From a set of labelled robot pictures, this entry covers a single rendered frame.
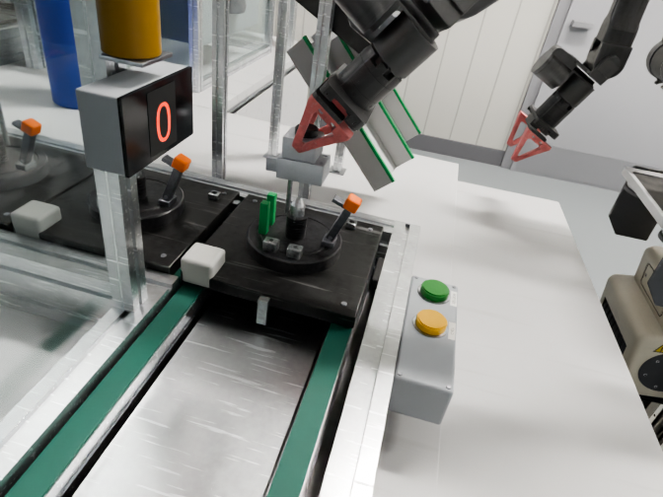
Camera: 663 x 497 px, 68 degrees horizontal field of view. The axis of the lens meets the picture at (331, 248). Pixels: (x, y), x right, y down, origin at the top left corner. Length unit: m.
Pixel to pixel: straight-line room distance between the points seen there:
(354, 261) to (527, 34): 3.16
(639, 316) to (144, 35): 1.03
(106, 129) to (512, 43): 3.44
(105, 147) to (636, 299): 1.06
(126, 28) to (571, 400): 0.71
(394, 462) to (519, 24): 3.35
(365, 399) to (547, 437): 0.28
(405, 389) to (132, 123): 0.40
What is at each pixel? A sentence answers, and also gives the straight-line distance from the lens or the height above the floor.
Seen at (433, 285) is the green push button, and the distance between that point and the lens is 0.72.
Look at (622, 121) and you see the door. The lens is 4.00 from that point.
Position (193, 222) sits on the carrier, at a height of 0.97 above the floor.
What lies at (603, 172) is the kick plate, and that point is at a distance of 4.11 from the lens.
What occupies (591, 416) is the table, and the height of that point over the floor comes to 0.86.
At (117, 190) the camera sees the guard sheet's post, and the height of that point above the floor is 1.12.
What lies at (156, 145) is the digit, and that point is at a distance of 0.50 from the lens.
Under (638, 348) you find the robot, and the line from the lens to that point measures 1.16.
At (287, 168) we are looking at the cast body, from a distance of 0.66.
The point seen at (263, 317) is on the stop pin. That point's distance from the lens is 0.66.
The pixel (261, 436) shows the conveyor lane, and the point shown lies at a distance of 0.57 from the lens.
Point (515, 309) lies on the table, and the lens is 0.93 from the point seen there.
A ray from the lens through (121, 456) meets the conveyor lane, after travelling 0.57.
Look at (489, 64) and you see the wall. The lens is 3.77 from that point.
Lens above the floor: 1.38
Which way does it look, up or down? 34 degrees down
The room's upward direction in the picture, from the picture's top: 9 degrees clockwise
